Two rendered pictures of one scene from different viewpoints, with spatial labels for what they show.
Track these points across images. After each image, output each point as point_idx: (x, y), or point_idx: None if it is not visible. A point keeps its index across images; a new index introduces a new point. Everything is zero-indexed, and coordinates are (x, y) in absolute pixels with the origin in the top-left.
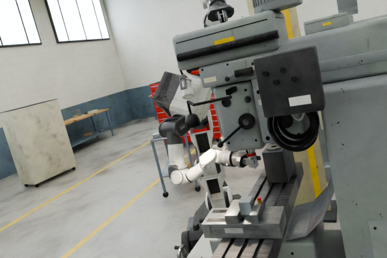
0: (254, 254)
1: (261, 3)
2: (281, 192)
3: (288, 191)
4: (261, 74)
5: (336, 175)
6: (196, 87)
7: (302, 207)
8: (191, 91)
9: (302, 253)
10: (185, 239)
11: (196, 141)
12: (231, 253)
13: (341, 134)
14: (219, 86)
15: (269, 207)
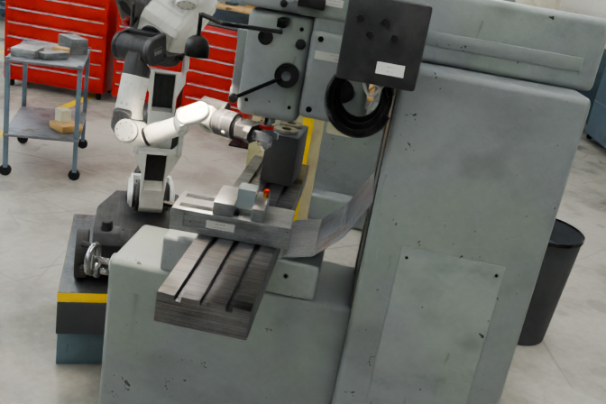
0: (248, 260)
1: None
2: (280, 197)
3: (291, 197)
4: (354, 17)
5: (386, 181)
6: None
7: (305, 224)
8: None
9: (298, 278)
10: (85, 241)
11: (152, 85)
12: (215, 253)
13: (413, 131)
14: (263, 9)
15: (274, 207)
